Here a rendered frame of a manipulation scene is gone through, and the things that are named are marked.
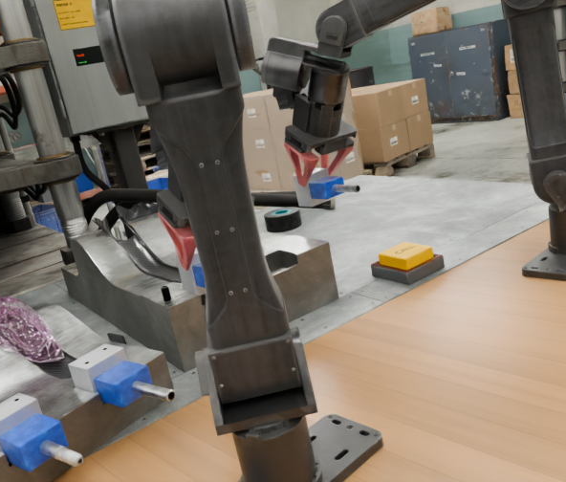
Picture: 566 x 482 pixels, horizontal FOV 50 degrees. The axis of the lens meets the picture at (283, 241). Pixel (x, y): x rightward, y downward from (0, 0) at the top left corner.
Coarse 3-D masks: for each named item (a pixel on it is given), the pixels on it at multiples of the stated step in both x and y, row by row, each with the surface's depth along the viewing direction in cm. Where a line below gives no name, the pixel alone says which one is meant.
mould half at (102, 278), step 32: (160, 224) 104; (96, 256) 96; (160, 256) 98; (320, 256) 87; (96, 288) 99; (128, 288) 87; (160, 288) 82; (288, 288) 85; (320, 288) 88; (128, 320) 90; (160, 320) 78; (192, 320) 77; (192, 352) 77
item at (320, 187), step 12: (324, 168) 103; (312, 180) 102; (324, 180) 100; (336, 180) 99; (300, 192) 103; (312, 192) 101; (324, 192) 99; (336, 192) 100; (300, 204) 104; (312, 204) 102
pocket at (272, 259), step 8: (272, 256) 88; (280, 256) 89; (288, 256) 88; (296, 256) 85; (272, 264) 88; (280, 264) 89; (288, 264) 88; (296, 264) 86; (272, 272) 88; (280, 272) 84
